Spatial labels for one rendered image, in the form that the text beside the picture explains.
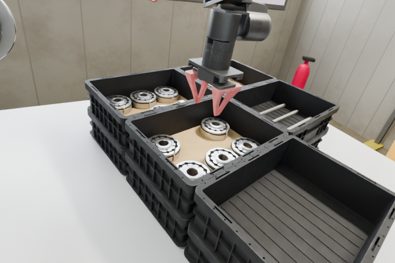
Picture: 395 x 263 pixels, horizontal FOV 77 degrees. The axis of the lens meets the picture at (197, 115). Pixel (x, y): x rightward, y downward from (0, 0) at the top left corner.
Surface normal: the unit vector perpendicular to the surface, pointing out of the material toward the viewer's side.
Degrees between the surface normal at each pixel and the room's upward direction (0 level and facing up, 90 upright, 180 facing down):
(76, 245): 0
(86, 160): 0
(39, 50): 90
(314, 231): 0
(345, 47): 90
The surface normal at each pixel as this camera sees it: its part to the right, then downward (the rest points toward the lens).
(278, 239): 0.15, -0.86
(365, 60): -0.84, 0.15
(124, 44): 0.51, 0.49
